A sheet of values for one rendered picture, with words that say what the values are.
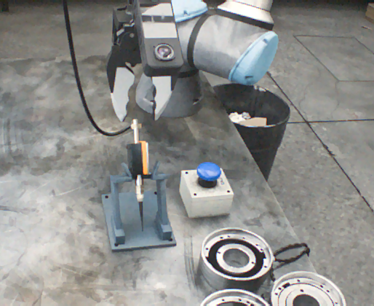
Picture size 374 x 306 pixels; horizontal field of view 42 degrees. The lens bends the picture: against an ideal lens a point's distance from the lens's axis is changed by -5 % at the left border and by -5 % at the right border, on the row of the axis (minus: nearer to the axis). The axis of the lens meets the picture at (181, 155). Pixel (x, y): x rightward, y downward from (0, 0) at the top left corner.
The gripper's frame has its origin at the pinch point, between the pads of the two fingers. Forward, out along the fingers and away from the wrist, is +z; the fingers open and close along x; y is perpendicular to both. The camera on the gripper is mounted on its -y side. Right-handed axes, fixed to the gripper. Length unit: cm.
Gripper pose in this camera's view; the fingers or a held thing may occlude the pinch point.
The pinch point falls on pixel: (140, 115)
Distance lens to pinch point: 73.4
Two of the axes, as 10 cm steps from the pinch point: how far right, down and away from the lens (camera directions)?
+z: -1.0, 8.1, 5.8
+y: -2.4, -5.9, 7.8
